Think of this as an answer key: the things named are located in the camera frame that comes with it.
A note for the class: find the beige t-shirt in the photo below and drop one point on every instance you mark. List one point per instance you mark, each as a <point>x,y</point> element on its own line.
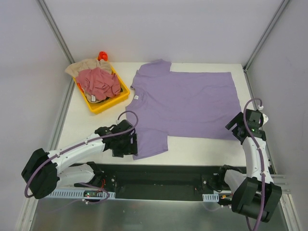
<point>74,69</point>

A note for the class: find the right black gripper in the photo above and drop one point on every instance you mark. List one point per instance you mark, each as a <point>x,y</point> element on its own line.
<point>234,123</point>

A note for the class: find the purple t-shirt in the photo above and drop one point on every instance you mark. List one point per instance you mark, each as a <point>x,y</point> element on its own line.
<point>180,104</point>

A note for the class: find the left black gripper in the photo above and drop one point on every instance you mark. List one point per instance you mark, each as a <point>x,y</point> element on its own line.
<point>133,145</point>

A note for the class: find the left white cable duct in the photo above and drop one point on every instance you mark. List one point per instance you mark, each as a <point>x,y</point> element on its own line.
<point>81,194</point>

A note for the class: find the yellow plastic tray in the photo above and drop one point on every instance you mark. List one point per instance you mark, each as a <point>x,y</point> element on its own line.
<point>97,108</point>

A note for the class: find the pink t-shirt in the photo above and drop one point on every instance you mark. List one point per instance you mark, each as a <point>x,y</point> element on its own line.
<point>98,85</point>

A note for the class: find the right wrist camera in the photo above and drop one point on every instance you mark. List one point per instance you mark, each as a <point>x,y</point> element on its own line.
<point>263,118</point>

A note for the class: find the right white cable duct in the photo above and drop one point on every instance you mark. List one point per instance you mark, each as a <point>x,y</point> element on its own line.
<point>213,198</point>

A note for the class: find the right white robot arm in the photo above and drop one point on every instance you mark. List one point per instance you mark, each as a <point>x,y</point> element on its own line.
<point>254,195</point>

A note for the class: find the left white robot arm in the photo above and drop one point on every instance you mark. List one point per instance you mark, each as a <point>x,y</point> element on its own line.
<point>46,171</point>

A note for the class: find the orange red cloth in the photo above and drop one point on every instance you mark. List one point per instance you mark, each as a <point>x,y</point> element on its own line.
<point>102,56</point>

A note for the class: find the white cable duct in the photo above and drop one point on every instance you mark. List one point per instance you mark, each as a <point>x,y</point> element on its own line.
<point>213,198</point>
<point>81,194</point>

